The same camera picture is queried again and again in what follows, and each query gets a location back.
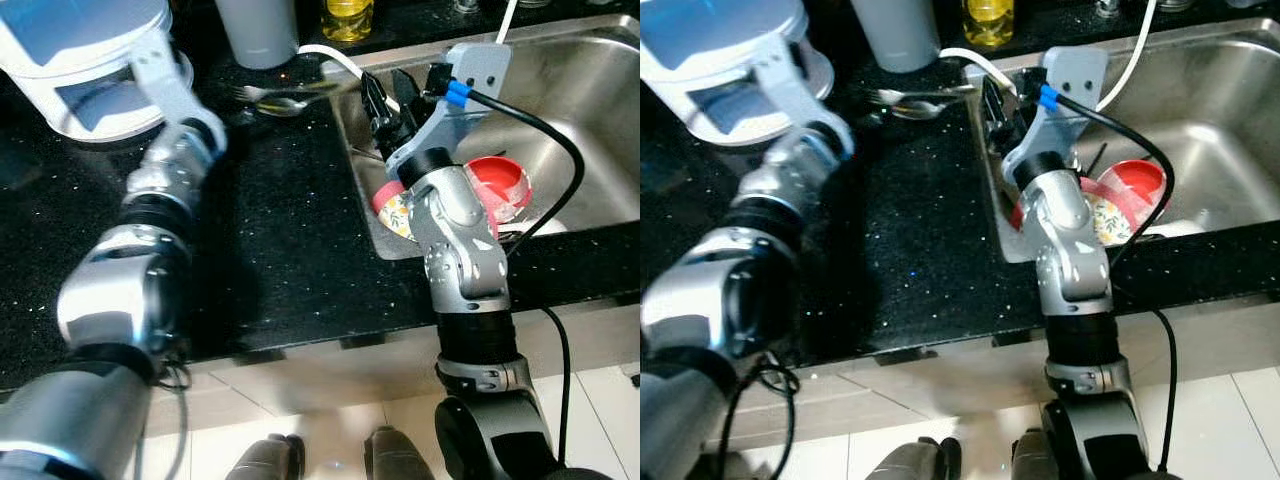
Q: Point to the grey robot foot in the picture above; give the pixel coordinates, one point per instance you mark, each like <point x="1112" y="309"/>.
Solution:
<point x="395" y="455"/>
<point x="1040" y="458"/>
<point x="910" y="462"/>
<point x="265" y="460"/>

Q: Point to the black chopstick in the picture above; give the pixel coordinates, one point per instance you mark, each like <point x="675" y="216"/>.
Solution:
<point x="1097" y="158"/>

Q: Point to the beige cabinet front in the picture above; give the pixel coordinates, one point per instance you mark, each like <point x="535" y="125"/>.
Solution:
<point x="950" y="380"/>
<point x="330" y="370"/>

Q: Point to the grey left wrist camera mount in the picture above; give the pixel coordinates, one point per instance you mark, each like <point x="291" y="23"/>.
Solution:
<point x="800" y="95"/>
<point x="160" y="80"/>

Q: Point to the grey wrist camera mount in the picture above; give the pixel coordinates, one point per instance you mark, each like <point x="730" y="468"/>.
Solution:
<point x="800" y="95"/>
<point x="160" y="80"/>
<point x="1075" y="80"/>
<point x="470" y="75"/>

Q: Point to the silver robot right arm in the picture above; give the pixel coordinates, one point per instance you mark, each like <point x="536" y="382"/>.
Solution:
<point x="1075" y="250"/>
<point x="465" y="250"/>

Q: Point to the steel fork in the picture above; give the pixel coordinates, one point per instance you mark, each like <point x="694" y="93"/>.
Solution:
<point x="275" y="93"/>
<point x="910" y="96"/>

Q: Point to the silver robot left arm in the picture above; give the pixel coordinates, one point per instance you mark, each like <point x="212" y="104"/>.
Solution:
<point x="130" y="290"/>
<point x="720" y="300"/>

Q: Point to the grey thermos bottle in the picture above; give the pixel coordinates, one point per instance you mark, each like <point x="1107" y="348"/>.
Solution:
<point x="893" y="30"/>
<point x="255" y="30"/>

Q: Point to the grey robot right foot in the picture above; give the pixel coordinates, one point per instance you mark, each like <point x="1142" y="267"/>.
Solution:
<point x="1040" y="458"/>
<point x="395" y="455"/>

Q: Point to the yellow oil bottle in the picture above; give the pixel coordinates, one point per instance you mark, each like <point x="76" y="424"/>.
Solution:
<point x="347" y="18"/>
<point x="988" y="20"/>

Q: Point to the steel spoon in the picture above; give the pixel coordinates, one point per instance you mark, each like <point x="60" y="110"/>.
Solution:
<point x="918" y="108"/>
<point x="285" y="106"/>

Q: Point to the white stacked storage container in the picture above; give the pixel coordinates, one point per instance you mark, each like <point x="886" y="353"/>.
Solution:
<point x="70" y="50"/>
<point x="700" y="50"/>

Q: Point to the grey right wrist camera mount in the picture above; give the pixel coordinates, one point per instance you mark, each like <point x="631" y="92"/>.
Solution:
<point x="1075" y="80"/>
<point x="470" y="75"/>

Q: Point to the stainless steel sink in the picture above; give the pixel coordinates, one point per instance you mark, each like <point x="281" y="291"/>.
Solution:
<point x="1220" y="110"/>
<point x="580" y="110"/>

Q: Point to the grey robot left foot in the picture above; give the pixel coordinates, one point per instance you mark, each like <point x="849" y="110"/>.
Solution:
<point x="910" y="462"/>
<point x="265" y="460"/>

